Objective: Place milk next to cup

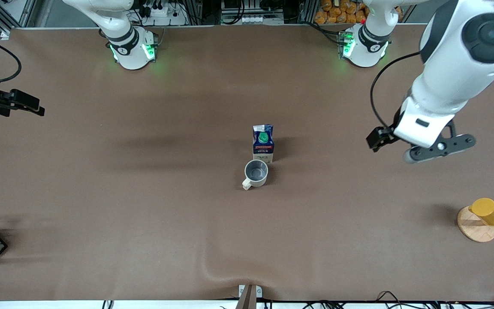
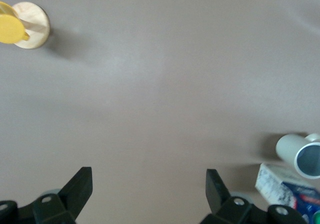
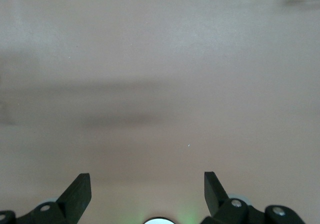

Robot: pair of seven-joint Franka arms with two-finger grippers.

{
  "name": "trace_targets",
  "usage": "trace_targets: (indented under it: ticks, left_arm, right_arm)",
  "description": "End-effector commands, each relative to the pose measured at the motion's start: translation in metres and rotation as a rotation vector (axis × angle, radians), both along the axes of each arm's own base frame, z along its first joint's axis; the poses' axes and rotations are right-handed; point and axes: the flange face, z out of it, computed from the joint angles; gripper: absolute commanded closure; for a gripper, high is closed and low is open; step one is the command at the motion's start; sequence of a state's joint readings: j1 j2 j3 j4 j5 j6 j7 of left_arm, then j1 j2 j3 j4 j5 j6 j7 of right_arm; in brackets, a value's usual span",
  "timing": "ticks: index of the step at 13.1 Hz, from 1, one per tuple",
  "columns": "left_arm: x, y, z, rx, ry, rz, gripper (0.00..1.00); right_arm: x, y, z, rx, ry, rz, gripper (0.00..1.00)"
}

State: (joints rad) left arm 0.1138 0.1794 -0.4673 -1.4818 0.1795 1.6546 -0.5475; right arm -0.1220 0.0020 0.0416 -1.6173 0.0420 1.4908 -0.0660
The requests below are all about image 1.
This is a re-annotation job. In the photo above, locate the blue milk carton green cap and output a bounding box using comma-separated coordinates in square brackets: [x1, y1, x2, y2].
[253, 124, 274, 164]

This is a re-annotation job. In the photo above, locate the white ceramic mug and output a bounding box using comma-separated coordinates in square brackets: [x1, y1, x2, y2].
[242, 160, 269, 191]

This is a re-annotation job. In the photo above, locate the yellow plastic cup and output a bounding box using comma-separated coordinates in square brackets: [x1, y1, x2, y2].
[469, 198, 494, 227]

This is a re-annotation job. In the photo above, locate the round wooden mug stand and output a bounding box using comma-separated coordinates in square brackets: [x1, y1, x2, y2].
[458, 206, 494, 243]

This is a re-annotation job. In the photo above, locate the bag of orange buns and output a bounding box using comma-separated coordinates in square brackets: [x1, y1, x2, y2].
[314, 0, 370, 24]

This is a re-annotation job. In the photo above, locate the small white socket strip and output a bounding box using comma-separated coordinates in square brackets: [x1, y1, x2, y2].
[241, 14, 285, 25]

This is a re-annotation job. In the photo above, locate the white power strip with plugs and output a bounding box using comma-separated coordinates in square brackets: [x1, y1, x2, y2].
[141, 0, 187, 26]

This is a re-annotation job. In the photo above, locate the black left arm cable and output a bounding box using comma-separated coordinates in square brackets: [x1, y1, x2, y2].
[370, 51, 422, 131]

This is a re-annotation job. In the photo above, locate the aluminium frame profile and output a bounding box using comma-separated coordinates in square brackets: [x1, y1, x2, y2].
[0, 0, 37, 40]

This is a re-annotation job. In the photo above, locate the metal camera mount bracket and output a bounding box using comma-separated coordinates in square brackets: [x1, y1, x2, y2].
[235, 284, 263, 309]

